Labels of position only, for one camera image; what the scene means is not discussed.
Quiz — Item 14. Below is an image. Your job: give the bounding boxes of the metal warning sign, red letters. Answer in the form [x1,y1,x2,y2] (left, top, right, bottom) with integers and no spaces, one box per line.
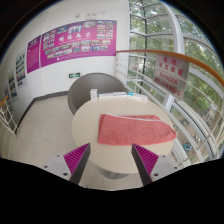
[152,54,190,101]

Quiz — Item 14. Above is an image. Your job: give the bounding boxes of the small upright white box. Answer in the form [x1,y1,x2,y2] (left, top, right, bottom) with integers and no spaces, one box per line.
[89,88,99,102]

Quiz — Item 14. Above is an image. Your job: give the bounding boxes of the grey round-backed chair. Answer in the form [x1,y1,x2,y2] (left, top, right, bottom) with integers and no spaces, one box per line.
[67,72,127,116]

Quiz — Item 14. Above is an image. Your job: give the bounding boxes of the large magenta photo poster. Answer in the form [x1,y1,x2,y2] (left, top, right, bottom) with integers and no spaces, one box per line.
[39,19,118,68]

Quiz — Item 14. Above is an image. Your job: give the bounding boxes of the long flat white box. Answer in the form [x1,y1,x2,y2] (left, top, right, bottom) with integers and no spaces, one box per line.
[97,92,114,100]
[112,91,129,99]

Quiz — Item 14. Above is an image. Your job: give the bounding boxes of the narrow magenta text poster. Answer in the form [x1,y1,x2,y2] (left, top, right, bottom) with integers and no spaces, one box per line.
[26,35,42,74]

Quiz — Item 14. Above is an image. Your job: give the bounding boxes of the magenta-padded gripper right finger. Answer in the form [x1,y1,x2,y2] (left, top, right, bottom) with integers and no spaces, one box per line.
[131,142,181,186]

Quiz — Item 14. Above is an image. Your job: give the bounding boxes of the short white stair railing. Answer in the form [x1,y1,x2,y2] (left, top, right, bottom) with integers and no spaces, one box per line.
[0,95,19,136]

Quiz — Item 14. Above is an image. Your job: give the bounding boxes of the pink terry towel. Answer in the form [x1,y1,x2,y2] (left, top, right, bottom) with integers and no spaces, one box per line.
[97,113,178,147]

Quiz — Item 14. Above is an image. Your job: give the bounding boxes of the long white box, blue end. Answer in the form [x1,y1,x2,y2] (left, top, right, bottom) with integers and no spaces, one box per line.
[127,92,148,103]

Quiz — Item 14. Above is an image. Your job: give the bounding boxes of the white railing with orange handrail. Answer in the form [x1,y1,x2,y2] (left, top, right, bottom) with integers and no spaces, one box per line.
[114,49,224,161]

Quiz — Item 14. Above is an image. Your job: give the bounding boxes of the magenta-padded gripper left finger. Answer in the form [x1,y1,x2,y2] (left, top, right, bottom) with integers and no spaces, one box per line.
[42,142,92,186]

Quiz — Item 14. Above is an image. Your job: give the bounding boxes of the white photo wall poster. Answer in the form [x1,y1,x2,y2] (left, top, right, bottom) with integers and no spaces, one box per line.
[15,49,27,89]
[7,69,19,101]

